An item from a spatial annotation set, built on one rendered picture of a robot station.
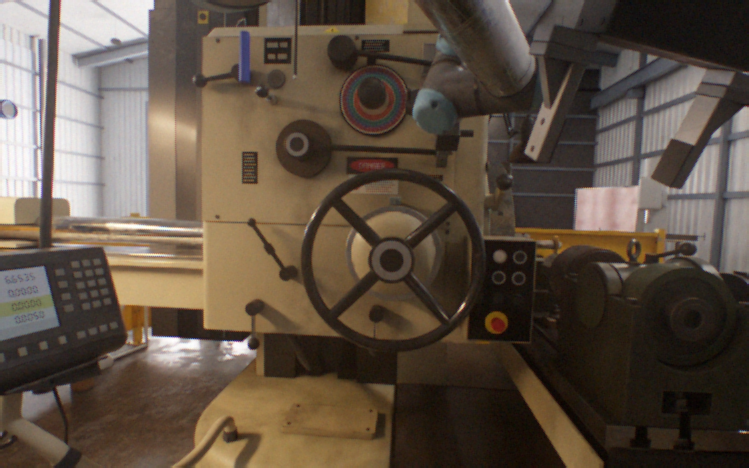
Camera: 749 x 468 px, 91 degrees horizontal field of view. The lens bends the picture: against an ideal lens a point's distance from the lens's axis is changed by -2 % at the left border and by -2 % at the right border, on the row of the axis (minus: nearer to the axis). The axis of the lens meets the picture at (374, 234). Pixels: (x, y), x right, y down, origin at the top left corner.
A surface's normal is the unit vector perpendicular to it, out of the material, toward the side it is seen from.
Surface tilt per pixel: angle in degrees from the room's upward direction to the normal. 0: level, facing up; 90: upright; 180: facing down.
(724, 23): 113
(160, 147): 90
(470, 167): 90
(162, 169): 90
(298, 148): 90
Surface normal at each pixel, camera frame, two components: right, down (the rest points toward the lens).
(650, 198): -0.65, 0.04
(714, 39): 0.04, 0.46
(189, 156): -0.08, 0.07
